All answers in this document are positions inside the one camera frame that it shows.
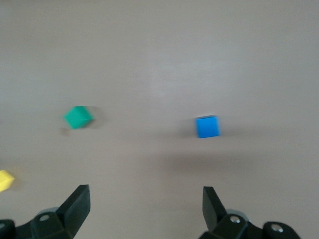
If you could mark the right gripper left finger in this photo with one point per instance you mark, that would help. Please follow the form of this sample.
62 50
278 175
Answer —
62 221

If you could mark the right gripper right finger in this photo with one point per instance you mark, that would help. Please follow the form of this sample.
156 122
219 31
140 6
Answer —
224 224

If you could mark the yellow cube block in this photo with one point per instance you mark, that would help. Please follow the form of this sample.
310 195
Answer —
5 180

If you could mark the blue cube block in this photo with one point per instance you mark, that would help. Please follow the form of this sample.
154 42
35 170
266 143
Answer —
208 127

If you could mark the green cube block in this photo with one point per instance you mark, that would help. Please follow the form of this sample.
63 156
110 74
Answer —
78 118

